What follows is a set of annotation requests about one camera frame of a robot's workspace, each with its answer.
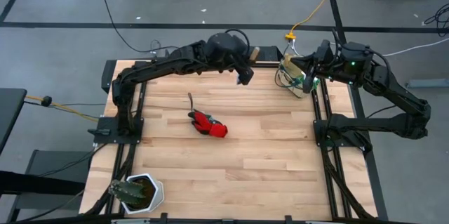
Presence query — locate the yellow extension cable with plug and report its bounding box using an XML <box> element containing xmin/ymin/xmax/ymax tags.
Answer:
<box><xmin>284</xmin><ymin>0</ymin><xmax>349</xmax><ymax>41</ymax></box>

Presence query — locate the grey desk foot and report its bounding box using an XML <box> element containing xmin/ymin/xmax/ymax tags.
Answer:
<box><xmin>406</xmin><ymin>78</ymin><xmax>449</xmax><ymax>89</ymax></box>

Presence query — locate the yellow black floor cable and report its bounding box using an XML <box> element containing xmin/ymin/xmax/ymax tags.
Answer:
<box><xmin>25</xmin><ymin>94</ymin><xmax>101</xmax><ymax>124</ymax></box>

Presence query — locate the black hanging cable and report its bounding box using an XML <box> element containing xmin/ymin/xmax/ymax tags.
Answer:
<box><xmin>97</xmin><ymin>0</ymin><xmax>180</xmax><ymax>53</ymax></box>

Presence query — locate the long white cable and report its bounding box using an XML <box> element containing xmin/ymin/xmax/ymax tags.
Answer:
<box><xmin>382</xmin><ymin>37</ymin><xmax>449</xmax><ymax>58</ymax></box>

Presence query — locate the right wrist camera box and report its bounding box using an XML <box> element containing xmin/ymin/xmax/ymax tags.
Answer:
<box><xmin>314</xmin><ymin>39</ymin><xmax>334</xmax><ymax>64</ymax></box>

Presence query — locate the green cactus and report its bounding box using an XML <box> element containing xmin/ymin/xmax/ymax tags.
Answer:
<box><xmin>108</xmin><ymin>178</ymin><xmax>148</xmax><ymax>206</ymax></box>

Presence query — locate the red black gardening glove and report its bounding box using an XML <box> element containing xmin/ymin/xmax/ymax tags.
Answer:
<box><xmin>187</xmin><ymin>109</ymin><xmax>229</xmax><ymax>139</ymax></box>

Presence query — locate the dark grey stand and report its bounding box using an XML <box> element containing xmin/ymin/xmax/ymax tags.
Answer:
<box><xmin>0</xmin><ymin>149</ymin><xmax>93</xmax><ymax>224</ymax></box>

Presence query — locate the white hexagonal plant pot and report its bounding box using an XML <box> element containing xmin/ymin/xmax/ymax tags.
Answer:
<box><xmin>121</xmin><ymin>173</ymin><xmax>165</xmax><ymax>215</ymax></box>

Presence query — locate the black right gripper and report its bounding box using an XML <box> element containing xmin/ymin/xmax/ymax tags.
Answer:
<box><xmin>290</xmin><ymin>55</ymin><xmax>347</xmax><ymax>93</ymax></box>

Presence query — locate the black cable bundle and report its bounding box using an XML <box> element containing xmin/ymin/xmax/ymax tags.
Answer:
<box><xmin>423</xmin><ymin>1</ymin><xmax>449</xmax><ymax>38</ymax></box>

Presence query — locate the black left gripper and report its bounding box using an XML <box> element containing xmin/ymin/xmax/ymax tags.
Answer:
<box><xmin>229</xmin><ymin>52</ymin><xmax>255</xmax><ymax>86</ymax></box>

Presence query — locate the black aluminium table frame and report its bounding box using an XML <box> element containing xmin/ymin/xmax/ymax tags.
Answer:
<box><xmin>79</xmin><ymin>58</ymin><xmax>390</xmax><ymax>224</ymax></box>

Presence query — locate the beige green gardening bag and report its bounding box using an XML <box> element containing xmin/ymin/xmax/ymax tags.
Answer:
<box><xmin>274</xmin><ymin>52</ymin><xmax>322</xmax><ymax>99</ymax></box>

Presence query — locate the black side table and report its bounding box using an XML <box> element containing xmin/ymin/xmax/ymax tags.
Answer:
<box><xmin>0</xmin><ymin>88</ymin><xmax>28</xmax><ymax>155</ymax></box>

